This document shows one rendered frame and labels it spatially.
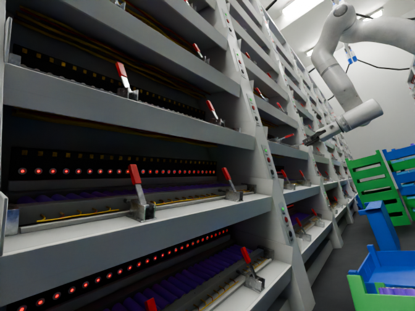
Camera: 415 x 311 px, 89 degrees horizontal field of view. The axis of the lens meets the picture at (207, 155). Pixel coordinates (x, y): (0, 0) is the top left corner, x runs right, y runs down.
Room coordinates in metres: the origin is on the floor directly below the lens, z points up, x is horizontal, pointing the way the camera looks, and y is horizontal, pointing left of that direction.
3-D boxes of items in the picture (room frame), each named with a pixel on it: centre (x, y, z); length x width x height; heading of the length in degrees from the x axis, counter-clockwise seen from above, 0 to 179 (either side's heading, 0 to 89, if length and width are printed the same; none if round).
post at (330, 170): (1.90, -0.95, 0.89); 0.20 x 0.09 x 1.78; 53
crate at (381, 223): (1.06, -0.70, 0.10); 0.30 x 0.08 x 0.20; 141
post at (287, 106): (1.33, -0.53, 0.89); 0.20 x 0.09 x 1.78; 53
